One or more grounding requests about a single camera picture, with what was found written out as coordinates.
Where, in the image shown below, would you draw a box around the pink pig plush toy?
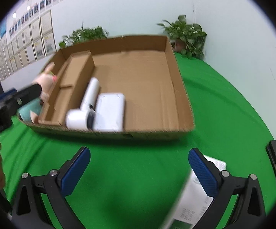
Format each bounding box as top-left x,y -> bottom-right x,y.
18,62 -> 58,124

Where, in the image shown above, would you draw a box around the narrow cardboard box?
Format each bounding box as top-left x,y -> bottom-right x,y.
38,51 -> 95,126

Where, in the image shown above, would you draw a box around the white green printed carton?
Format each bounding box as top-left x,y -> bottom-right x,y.
163,155 -> 228,229

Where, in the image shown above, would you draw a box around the white handheld lint remover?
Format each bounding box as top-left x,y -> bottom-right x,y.
65,77 -> 100,130

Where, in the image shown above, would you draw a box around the white plastic device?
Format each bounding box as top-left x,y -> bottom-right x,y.
92,93 -> 125,132

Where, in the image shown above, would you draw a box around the left potted green plant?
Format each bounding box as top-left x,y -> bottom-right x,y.
58,24 -> 108,48

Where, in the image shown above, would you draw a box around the potted green plant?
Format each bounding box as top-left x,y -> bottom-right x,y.
58,24 -> 108,48
156,15 -> 207,60

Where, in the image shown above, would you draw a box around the green tablecloth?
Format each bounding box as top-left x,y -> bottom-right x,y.
0,55 -> 276,228

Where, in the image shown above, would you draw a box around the large shallow cardboard tray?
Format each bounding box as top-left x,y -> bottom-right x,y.
28,35 -> 195,140

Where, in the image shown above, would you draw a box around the right potted green plant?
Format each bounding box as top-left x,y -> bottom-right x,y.
156,15 -> 207,60

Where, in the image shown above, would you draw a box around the framed certificates on wall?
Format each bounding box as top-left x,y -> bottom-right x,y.
0,10 -> 57,81

